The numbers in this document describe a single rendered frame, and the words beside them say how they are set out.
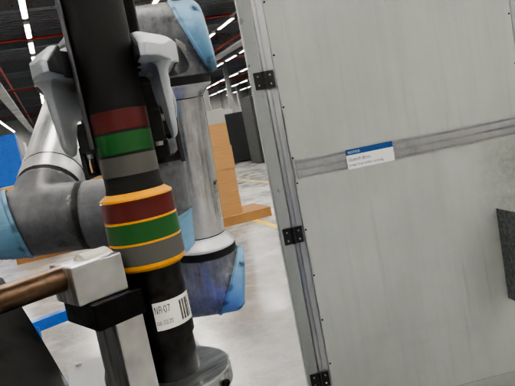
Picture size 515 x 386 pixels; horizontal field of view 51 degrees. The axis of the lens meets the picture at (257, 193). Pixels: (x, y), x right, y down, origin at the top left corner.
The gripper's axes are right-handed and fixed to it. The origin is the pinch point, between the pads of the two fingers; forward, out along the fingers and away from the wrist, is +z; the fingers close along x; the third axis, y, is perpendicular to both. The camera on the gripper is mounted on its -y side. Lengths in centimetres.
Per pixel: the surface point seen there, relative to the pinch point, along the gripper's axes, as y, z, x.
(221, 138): 15, -815, -68
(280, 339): 153, -328, -43
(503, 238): 72, -179, -128
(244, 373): 153, -291, -13
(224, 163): 54, -815, -65
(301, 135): 13, -182, -51
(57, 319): 103, -325, 96
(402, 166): 33, -182, -90
